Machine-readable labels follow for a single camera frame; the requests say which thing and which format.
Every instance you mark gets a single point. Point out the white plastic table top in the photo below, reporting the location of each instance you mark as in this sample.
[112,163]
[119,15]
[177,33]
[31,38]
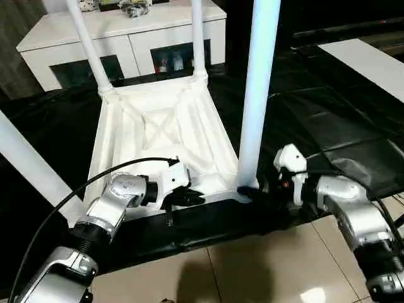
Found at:
[164,132]

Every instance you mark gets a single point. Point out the white plastic table leg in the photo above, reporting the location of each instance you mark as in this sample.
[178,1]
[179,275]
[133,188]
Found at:
[198,38]
[257,88]
[90,47]
[31,158]

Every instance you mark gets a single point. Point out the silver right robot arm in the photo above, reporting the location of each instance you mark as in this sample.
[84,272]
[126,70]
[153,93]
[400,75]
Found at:
[347,202]

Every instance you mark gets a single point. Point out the black work mat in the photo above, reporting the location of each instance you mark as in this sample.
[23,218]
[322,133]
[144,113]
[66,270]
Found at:
[315,110]

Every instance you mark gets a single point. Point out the black robot foot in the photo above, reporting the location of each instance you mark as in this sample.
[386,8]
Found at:
[167,300]

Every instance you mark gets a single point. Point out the white packet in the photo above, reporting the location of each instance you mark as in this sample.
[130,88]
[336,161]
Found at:
[178,63]

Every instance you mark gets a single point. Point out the white side table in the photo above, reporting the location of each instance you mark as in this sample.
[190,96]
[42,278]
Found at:
[366,63]

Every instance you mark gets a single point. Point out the dark low bench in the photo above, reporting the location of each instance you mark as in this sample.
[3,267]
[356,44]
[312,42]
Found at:
[347,30]

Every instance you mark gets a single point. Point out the grey tangled bundle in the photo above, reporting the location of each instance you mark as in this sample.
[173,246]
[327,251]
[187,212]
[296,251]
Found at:
[134,9]

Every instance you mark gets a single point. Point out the white sideboard cabinet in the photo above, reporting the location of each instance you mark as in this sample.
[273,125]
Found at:
[63,41]

